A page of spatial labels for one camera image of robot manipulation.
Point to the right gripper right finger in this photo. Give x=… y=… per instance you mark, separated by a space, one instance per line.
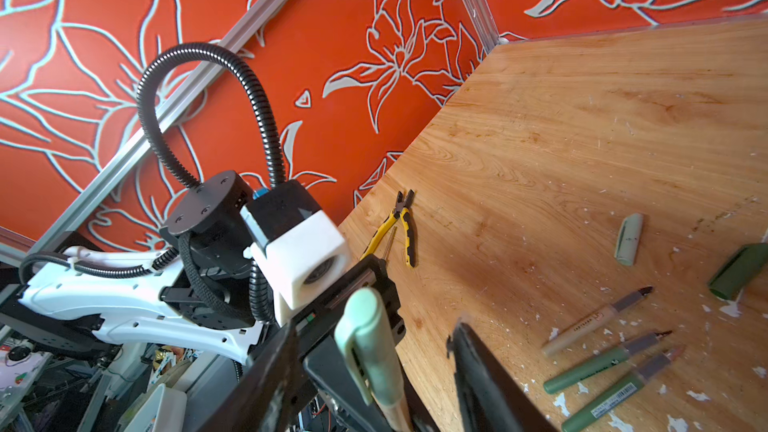
x=489 y=398

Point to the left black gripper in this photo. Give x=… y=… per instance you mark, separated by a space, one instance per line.
x=320 y=363

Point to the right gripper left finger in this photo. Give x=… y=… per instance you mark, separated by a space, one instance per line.
x=262 y=399

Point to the light green pen cap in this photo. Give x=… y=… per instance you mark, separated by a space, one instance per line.
x=628 y=239

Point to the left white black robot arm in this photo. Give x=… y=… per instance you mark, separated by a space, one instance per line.
x=262 y=277

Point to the dark green pen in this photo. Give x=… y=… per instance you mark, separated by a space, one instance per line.
x=618 y=393

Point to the grey green pen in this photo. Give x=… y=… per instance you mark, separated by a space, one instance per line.
x=595 y=320

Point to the dark green pen cap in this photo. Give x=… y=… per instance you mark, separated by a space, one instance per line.
x=738 y=271

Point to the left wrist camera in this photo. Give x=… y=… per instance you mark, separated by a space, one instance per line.
x=296 y=246

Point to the yellow handled pliers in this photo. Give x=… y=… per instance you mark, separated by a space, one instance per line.
x=400 y=215

